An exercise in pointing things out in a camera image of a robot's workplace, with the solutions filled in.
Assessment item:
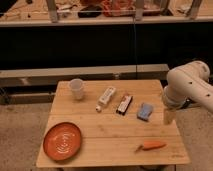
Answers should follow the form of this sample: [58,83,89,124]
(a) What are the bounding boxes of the orange ceramic bowl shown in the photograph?
[43,122,82,161]

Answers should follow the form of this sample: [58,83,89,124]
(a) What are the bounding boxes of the white tube bottle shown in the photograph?
[96,86,116,112]

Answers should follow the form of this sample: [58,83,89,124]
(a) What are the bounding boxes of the dark candy bar box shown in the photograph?
[116,94,133,115]

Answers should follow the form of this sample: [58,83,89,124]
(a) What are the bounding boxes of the translucent plastic cup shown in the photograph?
[69,78,84,100]

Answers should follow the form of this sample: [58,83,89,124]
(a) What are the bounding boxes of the black hanging cable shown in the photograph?
[132,16,139,80]

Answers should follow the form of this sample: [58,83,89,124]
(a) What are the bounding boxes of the wooden table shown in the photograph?
[36,80,190,168]

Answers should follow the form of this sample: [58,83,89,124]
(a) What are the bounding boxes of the long metal bench rail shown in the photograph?
[0,64,169,87]

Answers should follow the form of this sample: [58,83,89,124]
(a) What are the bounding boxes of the blue sponge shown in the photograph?
[137,103,153,121]

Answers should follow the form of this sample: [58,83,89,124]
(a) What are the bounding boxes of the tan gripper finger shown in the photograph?
[163,109,176,125]

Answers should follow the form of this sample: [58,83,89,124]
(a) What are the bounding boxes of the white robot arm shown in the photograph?
[162,61,213,125]

